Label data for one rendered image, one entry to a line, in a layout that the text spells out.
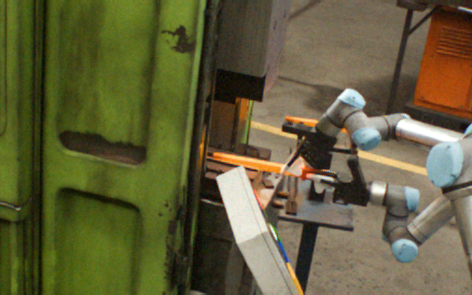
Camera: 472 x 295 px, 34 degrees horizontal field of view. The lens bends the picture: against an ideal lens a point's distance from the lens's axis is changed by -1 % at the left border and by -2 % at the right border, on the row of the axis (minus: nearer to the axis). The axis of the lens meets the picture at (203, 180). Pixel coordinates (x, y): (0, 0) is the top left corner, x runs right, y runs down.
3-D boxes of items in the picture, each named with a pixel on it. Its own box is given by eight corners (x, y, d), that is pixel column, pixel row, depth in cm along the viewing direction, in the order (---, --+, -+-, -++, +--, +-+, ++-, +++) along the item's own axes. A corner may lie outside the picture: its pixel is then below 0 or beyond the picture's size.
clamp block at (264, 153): (269, 165, 282) (271, 148, 279) (264, 175, 275) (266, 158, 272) (237, 158, 285) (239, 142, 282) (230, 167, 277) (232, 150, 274)
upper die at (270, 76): (276, 82, 255) (280, 54, 251) (262, 103, 238) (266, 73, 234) (154, 58, 265) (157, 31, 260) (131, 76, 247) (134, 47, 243)
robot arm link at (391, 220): (383, 250, 251) (390, 220, 246) (378, 231, 261) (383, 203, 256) (408, 251, 252) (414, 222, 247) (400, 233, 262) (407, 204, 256)
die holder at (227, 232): (270, 270, 303) (286, 166, 283) (244, 327, 271) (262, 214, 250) (133, 235, 316) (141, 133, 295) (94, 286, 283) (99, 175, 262)
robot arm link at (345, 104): (356, 104, 236) (342, 84, 241) (334, 129, 242) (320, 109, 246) (371, 107, 241) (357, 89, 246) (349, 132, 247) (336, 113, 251)
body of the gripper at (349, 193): (329, 203, 255) (367, 210, 252) (334, 178, 251) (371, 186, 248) (333, 192, 261) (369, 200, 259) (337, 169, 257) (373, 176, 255)
